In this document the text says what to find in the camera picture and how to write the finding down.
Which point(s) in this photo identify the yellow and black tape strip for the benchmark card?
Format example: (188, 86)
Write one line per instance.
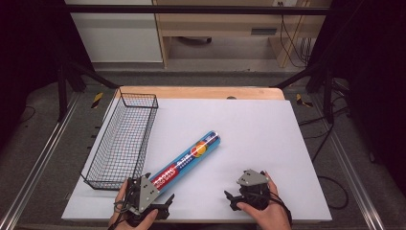
(97, 99)
(300, 99)

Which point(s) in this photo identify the black horizontal frame bar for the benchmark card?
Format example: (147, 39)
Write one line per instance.
(191, 9)

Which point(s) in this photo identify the aluminium floor rail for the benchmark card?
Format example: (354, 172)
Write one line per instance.
(351, 169)
(38, 159)

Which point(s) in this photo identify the person's left hand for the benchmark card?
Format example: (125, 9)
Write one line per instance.
(119, 220)

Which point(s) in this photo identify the blue cling film roll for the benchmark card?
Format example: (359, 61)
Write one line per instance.
(191, 156)

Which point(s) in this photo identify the white table sheet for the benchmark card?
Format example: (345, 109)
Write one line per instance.
(255, 137)

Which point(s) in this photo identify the light wooden desk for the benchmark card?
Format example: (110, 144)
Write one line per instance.
(220, 24)

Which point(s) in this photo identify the person's right hand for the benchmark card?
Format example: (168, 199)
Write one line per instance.
(274, 217)

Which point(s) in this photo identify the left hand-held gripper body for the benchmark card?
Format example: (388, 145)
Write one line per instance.
(148, 191)

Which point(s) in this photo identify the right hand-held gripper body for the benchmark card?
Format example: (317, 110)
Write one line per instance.
(253, 188)

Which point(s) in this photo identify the black metal stand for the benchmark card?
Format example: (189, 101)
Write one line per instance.
(328, 96)
(63, 92)

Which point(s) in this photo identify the black curtain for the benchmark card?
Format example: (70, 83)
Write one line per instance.
(373, 80)
(32, 48)

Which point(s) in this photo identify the white cabinet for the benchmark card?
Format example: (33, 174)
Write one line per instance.
(118, 38)

